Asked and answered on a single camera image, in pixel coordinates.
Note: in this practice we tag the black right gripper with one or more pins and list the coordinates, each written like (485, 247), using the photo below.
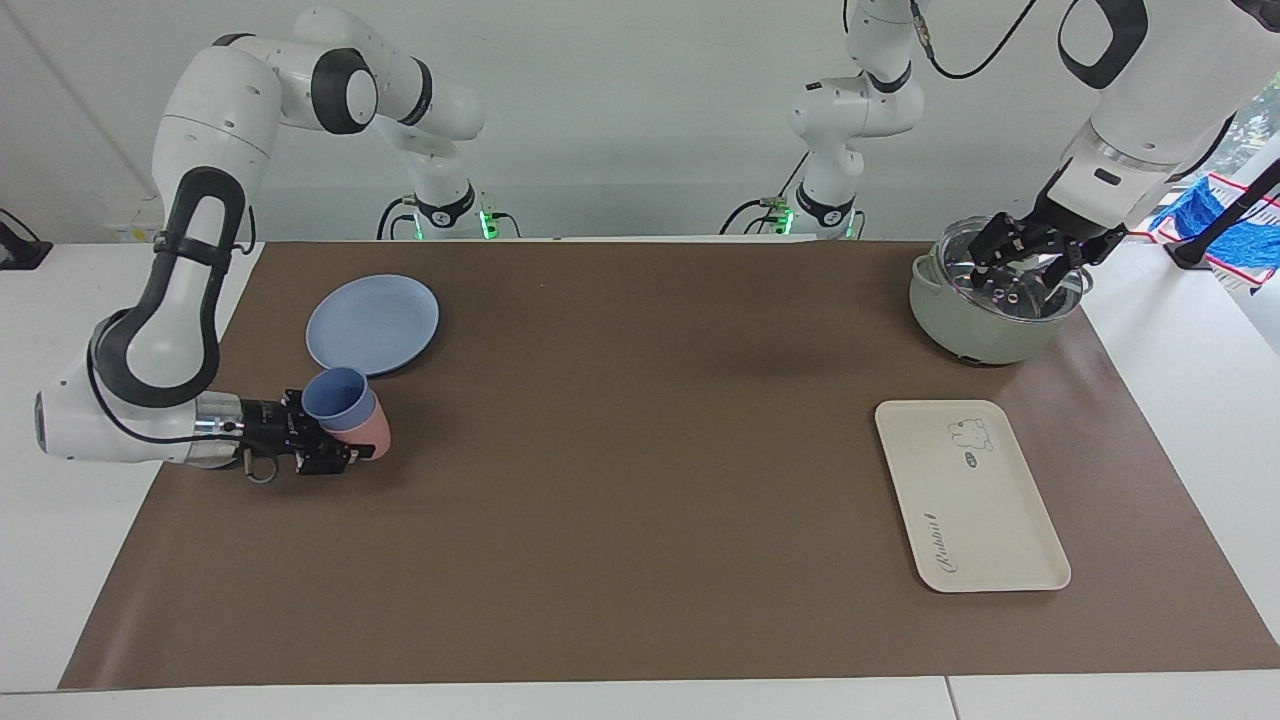
(270, 428)

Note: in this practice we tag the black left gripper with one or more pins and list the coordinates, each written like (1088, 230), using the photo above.
(1060, 225)

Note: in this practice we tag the blue plastic cup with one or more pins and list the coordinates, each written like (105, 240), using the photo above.
(335, 395)

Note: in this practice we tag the pink plastic cup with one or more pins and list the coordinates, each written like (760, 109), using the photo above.
(375, 435)

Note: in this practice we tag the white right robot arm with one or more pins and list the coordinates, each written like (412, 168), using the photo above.
(210, 110)

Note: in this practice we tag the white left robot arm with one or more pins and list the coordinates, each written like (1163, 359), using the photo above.
(1170, 70)

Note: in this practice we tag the cream rabbit print tray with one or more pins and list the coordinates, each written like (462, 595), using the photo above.
(975, 510)

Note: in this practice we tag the pale green cooking pot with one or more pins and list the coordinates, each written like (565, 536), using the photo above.
(960, 325)

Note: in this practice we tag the blue round plate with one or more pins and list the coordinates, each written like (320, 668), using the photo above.
(370, 325)

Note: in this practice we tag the blue cloth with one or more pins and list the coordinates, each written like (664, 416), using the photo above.
(1195, 212)

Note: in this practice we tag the brown table mat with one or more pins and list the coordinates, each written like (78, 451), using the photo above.
(640, 500)

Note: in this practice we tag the black table clamp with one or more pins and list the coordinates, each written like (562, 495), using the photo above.
(20, 255)

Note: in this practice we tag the black camera stand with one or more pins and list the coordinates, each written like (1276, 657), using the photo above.
(1190, 252)

